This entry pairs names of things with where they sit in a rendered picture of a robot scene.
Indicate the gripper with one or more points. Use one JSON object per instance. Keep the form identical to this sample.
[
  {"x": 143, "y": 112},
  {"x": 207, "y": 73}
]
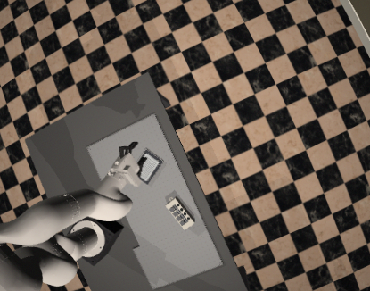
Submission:
[{"x": 128, "y": 159}]

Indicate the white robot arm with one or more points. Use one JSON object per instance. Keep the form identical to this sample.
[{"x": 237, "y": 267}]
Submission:
[{"x": 40, "y": 225}]

